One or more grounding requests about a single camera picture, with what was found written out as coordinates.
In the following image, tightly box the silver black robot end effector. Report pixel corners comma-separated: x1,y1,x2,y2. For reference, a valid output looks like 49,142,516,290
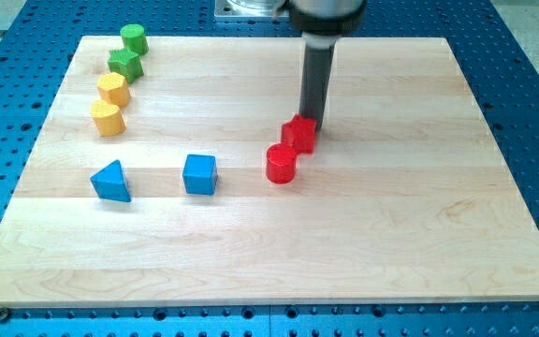
285,0,367,36

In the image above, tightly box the yellow heart block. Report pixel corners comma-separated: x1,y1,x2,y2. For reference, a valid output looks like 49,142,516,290
91,100,126,137

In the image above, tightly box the yellow hexagon block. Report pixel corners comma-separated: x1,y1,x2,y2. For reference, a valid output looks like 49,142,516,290
96,72,131,107

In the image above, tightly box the green star block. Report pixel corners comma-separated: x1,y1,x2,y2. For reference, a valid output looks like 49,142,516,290
108,48,144,83

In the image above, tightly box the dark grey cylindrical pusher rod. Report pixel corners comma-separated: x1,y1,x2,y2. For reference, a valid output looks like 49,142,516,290
299,33,338,130

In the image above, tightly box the green cylinder block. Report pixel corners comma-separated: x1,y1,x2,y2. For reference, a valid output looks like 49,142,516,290
120,23,149,55

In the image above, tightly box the light wooden board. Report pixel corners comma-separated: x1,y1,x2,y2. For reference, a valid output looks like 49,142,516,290
0,36,539,308

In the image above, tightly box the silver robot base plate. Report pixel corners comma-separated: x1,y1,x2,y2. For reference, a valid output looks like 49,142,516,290
213,0,288,21

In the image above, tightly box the blue perforated metal table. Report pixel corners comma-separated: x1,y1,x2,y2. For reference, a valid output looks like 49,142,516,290
0,1,539,336

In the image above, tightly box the red cylinder block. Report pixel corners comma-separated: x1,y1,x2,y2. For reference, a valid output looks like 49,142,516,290
266,143,297,183

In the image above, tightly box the red star block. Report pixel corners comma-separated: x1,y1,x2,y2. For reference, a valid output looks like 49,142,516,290
281,114,316,154

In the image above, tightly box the blue triangle block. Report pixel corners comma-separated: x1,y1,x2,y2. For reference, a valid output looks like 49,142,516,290
90,160,132,202

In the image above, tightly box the blue cube block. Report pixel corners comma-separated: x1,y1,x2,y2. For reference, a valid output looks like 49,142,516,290
182,154,218,196

